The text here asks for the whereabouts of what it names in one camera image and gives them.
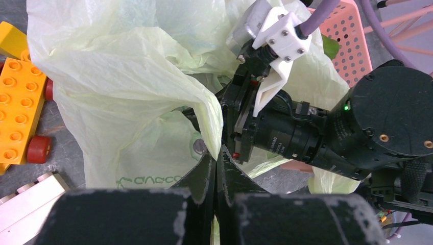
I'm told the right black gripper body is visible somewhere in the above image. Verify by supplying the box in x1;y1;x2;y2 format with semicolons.
216;44;335;171

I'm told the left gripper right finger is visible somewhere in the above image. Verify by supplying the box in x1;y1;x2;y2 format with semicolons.
216;146;386;244

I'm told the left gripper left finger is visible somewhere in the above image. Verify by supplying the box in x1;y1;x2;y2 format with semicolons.
35;154;216;244

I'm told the fake mango green orange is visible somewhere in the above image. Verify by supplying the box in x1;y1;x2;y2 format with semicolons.
321;34;340;60

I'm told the green avocado plastic bag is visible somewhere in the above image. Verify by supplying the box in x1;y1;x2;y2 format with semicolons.
26;0;361;195

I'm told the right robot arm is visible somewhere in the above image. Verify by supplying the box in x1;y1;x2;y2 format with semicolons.
216;47;432;224

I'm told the pink plastic basket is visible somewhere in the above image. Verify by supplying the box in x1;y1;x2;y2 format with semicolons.
284;1;378;179

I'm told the white large brick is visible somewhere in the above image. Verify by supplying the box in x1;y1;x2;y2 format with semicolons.
1;172;69;244

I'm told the pink music stand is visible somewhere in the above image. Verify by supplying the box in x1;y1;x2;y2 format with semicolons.
359;1;432;68

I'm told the orange toy car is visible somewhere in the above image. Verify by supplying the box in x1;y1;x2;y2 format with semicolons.
1;51;53;175

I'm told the yellow curved block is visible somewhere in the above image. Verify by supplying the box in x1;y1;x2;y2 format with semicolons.
1;21;28;60

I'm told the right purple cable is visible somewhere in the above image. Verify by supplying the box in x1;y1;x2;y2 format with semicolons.
299;0;417;68

